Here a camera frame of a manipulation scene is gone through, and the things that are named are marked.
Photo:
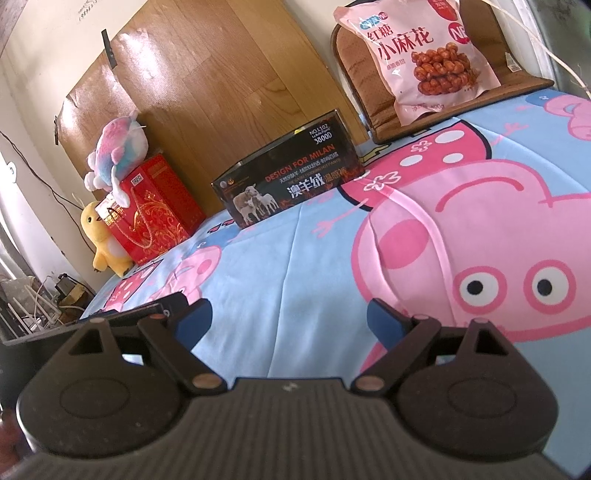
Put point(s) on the yellow plush toy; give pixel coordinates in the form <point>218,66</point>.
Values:
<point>104,249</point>

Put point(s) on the white round wall device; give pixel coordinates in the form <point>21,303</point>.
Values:
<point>8,171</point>

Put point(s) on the white router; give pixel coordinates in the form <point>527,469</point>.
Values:
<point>27,309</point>

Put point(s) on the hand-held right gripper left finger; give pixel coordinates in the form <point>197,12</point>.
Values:
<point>196,318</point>

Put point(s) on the black printed box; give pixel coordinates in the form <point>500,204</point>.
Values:
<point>286,184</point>

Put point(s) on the wooden board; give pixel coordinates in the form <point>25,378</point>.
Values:
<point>207,92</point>

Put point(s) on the red gift bag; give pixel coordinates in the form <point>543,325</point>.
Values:
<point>157,217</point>

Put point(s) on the pink snack bag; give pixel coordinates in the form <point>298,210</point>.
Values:
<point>415,46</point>

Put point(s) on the black tape strip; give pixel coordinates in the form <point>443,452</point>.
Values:
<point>109,48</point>

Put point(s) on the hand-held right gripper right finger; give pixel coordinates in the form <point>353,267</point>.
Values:
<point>383,323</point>

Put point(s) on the pastel plush toy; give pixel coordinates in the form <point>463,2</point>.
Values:
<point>120,147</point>

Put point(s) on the printed blanket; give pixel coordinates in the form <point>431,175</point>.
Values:
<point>300,277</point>

